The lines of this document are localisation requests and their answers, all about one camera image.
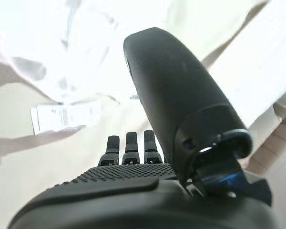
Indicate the bed with grey cover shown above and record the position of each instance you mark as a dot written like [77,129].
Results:
[50,162]

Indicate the white duvet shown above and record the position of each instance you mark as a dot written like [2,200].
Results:
[264,71]

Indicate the white garment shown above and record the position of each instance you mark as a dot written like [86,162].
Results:
[62,47]

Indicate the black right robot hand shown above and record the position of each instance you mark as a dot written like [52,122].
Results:
[176,95]

